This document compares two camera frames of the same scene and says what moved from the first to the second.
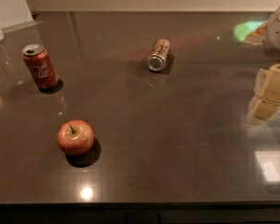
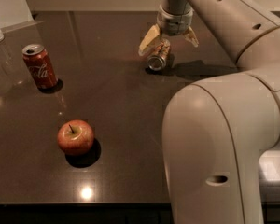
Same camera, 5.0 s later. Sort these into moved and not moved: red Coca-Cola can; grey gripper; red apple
Moved: grey gripper
Not moved: red apple; red Coca-Cola can
